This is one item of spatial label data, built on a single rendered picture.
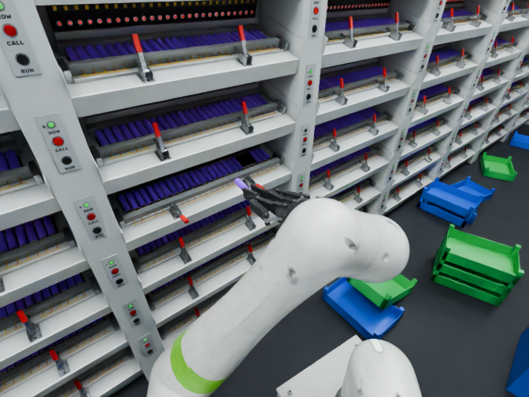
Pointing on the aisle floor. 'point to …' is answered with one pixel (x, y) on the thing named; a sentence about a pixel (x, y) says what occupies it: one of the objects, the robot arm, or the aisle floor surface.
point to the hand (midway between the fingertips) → (255, 194)
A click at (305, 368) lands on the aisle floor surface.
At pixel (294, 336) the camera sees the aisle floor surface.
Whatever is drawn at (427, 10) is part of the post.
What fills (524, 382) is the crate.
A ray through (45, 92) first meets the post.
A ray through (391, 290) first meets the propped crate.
